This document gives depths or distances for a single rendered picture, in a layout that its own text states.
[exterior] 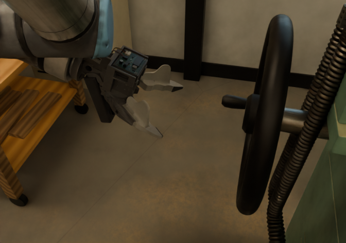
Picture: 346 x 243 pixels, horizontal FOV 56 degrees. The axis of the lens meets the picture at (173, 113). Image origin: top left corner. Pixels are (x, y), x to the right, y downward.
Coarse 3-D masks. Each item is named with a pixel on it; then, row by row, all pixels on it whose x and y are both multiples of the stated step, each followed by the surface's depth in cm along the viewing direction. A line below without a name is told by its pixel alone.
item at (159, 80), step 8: (152, 72) 64; (160, 72) 64; (168, 72) 65; (144, 80) 64; (152, 80) 65; (160, 80) 66; (168, 80) 66; (144, 88) 65; (152, 88) 65; (160, 88) 66; (168, 88) 67; (176, 88) 67
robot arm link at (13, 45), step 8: (0, 0) 44; (0, 8) 44; (8, 8) 44; (0, 16) 43; (8, 16) 43; (0, 24) 44; (8, 24) 44; (0, 32) 44; (8, 32) 44; (0, 40) 44; (8, 40) 44; (16, 40) 44; (0, 48) 46; (8, 48) 45; (16, 48) 45; (0, 56) 48; (8, 56) 47; (16, 56) 47; (24, 56) 47
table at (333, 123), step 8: (328, 112) 42; (328, 120) 42; (336, 120) 38; (328, 128) 41; (336, 128) 38; (344, 128) 37; (336, 136) 37; (344, 136) 36; (336, 144) 37; (344, 144) 37; (336, 152) 38; (344, 152) 38
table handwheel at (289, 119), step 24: (288, 24) 39; (264, 48) 53; (288, 48) 36; (264, 72) 36; (288, 72) 35; (264, 96) 34; (264, 120) 34; (288, 120) 46; (264, 144) 34; (240, 168) 57; (264, 168) 35; (240, 192) 40; (264, 192) 38
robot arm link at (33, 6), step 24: (24, 0) 31; (48, 0) 32; (72, 0) 35; (96, 0) 44; (24, 24) 43; (48, 24) 37; (72, 24) 39; (96, 24) 43; (24, 48) 45; (48, 48) 45; (72, 48) 44; (96, 48) 45
